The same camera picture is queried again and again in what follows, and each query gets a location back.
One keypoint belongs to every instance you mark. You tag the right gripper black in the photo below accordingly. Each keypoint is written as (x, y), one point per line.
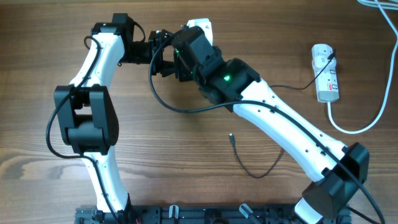
(183, 72)

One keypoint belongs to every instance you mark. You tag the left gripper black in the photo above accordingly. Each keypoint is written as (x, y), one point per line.
(157, 57)

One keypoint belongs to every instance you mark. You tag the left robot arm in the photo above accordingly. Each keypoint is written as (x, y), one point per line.
(87, 118)

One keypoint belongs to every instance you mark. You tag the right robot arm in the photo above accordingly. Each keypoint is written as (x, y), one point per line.
(335, 169)

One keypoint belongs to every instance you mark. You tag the white round charger adapter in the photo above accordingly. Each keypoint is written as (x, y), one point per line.
(326, 62)

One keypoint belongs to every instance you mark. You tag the white power strip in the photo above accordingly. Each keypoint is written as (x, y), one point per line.
(326, 81)

